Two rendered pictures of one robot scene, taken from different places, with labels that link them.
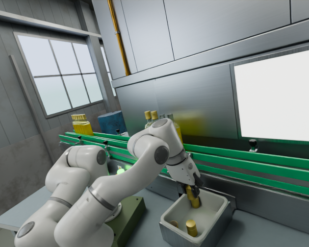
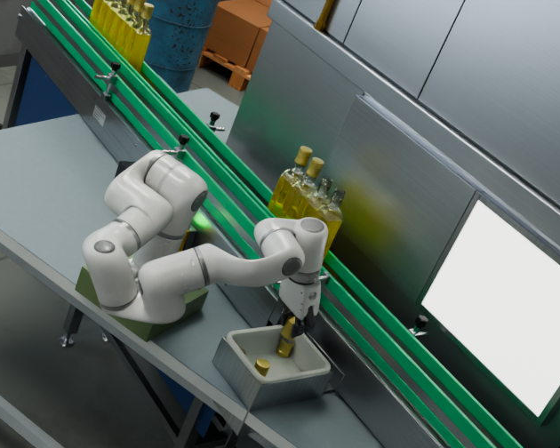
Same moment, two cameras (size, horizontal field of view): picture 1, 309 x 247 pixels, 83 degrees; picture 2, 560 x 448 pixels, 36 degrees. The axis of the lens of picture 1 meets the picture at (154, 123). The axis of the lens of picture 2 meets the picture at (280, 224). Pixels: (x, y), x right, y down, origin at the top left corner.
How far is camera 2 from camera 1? 1.32 m
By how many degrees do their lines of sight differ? 14
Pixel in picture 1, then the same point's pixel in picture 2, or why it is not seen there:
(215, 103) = (421, 226)
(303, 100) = (511, 311)
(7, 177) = not seen: outside the picture
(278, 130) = (466, 328)
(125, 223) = not seen: hidden behind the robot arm
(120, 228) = not seen: hidden behind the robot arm
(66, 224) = (162, 272)
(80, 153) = (173, 177)
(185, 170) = (303, 296)
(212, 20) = (502, 107)
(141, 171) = (263, 270)
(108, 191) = (215, 267)
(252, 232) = (331, 421)
